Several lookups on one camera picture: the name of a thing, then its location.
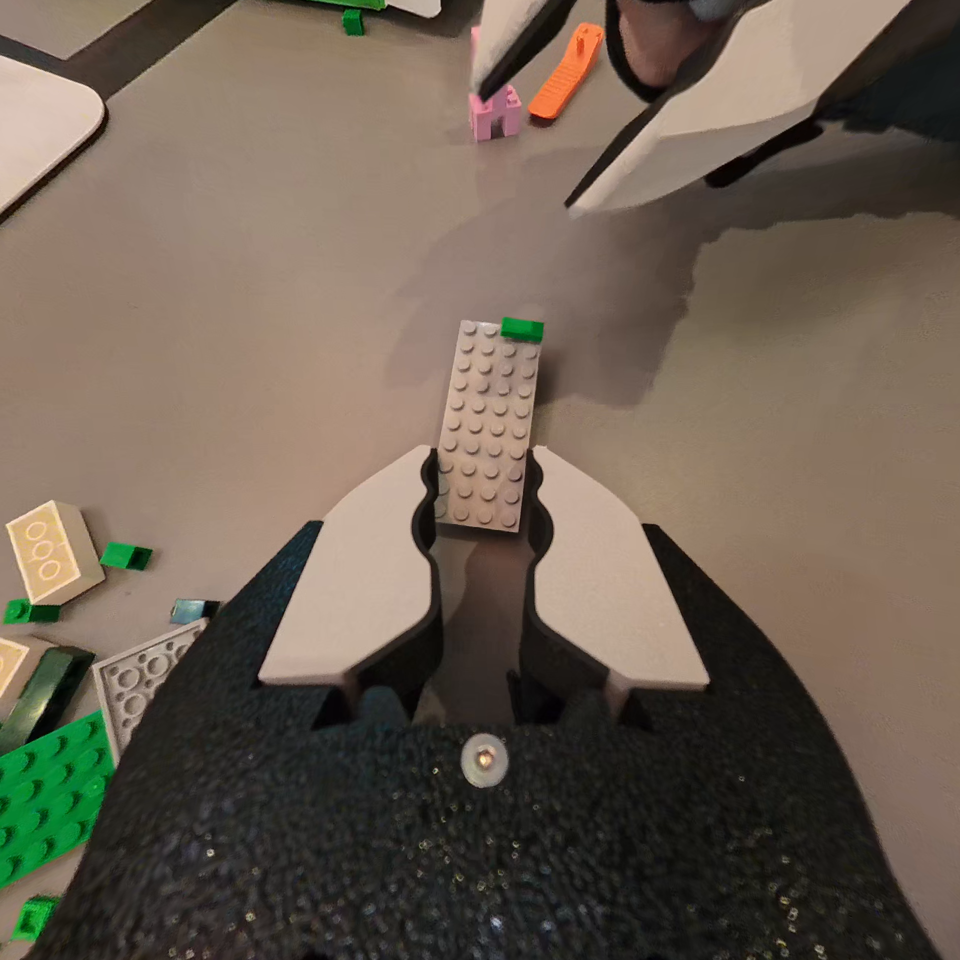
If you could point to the person's right hand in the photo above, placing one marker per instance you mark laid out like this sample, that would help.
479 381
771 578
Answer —
652 45

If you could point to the pink building brick figure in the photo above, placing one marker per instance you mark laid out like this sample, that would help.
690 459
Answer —
495 116

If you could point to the orange brick separator tool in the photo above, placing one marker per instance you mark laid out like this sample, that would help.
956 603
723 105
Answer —
562 79

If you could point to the dark green sloped brick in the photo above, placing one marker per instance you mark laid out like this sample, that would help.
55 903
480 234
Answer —
45 694

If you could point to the white rounded board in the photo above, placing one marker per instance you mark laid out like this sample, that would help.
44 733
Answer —
37 127
416 6

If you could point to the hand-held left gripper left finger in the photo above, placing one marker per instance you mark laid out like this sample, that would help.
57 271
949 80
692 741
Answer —
352 592

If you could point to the large green building plate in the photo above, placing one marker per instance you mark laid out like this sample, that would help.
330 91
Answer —
45 795

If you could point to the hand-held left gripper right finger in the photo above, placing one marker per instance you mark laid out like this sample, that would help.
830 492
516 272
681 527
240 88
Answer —
611 600

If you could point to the tan three-stud building brick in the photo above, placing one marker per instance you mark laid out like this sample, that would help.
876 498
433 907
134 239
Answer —
52 555

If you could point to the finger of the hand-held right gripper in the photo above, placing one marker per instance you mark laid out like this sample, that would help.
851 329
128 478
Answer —
735 105
510 30

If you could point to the grey studded building plate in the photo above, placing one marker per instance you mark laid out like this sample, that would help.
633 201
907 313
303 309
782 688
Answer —
487 420

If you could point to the small green building plate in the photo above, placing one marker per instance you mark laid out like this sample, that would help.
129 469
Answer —
521 328

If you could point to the light grey upturned building plate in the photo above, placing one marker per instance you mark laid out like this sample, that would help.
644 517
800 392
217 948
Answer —
131 682

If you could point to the small green building brick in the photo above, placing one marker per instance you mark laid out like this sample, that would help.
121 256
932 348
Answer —
34 916
353 22
120 556
30 612

